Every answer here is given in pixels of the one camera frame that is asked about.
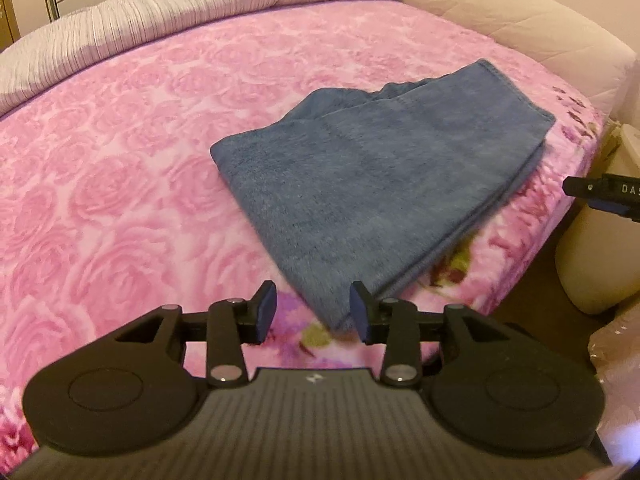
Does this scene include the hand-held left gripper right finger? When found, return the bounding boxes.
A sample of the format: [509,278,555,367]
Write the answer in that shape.
[349,280,513,387]

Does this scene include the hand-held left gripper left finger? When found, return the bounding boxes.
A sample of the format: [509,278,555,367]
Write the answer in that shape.
[115,280,279,387]

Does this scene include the white lidded plastic bucket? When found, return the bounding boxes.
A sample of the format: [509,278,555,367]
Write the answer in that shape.
[555,122,640,316]

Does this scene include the blue denim jeans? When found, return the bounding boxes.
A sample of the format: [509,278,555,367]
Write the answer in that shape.
[209,58,557,333]

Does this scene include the pink patterned curtain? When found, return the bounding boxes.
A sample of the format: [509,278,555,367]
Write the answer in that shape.
[587,305,640,441]

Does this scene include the pink floral blanket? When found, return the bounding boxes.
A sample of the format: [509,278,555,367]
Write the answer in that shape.
[0,0,608,456]

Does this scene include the grey-white crinkled quilt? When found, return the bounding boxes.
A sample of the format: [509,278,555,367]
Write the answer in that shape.
[0,0,401,118]

